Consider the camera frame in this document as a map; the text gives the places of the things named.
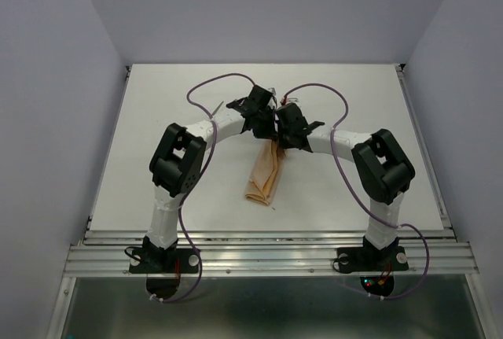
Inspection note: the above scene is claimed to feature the orange cloth napkin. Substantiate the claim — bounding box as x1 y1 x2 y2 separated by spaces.
244 140 286 206

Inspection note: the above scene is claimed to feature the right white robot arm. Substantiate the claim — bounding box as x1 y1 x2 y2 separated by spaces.
276 103 416 268

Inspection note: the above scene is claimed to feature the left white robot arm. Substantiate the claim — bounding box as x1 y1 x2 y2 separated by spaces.
142 86 276 271

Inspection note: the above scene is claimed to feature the silver metal spoon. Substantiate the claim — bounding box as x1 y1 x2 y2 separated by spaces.
212 101 224 117

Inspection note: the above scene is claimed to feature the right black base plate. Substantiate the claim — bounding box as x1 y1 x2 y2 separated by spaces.
332 246 409 275

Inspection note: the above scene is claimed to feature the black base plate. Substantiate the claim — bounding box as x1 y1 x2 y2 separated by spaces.
332 246 409 275
124 246 200 275

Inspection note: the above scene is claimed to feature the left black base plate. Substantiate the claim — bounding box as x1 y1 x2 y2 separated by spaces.
124 246 200 275

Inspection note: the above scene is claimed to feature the aluminium frame rail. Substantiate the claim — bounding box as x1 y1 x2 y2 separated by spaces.
64 228 479 278

